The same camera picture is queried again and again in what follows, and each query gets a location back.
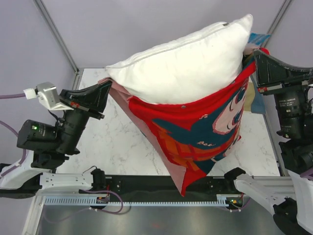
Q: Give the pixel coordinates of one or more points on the right aluminium frame post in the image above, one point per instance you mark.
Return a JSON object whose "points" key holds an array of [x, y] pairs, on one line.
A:
{"points": [[277, 19]]}

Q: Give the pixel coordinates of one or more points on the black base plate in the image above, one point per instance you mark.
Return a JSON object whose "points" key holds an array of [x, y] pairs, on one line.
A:
{"points": [[162, 188]]}

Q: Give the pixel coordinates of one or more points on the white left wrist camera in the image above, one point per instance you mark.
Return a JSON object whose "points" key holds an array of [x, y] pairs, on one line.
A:
{"points": [[48, 97]]}

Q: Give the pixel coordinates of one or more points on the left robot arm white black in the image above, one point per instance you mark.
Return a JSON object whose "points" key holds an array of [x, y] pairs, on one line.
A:
{"points": [[46, 147]]}

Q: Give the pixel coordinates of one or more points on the white pillow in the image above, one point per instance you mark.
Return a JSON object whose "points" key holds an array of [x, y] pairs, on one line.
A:
{"points": [[186, 69]]}

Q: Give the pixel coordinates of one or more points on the red patterned pillowcase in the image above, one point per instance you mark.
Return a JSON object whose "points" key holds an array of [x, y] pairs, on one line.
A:
{"points": [[191, 138]]}

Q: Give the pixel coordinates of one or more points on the left aluminium frame post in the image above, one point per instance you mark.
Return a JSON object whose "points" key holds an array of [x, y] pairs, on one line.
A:
{"points": [[55, 32]]}

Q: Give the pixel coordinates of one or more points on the aluminium front rail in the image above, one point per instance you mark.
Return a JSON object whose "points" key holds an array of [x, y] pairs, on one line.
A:
{"points": [[275, 183]]}

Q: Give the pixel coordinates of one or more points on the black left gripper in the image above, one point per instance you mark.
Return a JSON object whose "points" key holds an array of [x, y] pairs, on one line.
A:
{"points": [[88, 102]]}

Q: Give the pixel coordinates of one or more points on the blue beige checkered pillow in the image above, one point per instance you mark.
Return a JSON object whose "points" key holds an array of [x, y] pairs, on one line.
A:
{"points": [[253, 100]]}

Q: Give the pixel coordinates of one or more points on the aluminium frame post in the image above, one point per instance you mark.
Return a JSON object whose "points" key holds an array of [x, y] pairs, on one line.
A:
{"points": [[277, 19], [55, 32]]}

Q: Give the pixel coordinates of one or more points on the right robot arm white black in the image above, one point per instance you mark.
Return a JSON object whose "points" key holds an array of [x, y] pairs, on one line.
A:
{"points": [[289, 85]]}

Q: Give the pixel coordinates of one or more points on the white slotted cable duct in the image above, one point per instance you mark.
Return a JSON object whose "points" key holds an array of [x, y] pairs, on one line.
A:
{"points": [[221, 201]]}

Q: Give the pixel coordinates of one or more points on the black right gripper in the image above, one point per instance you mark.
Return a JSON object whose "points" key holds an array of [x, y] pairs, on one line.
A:
{"points": [[271, 72]]}

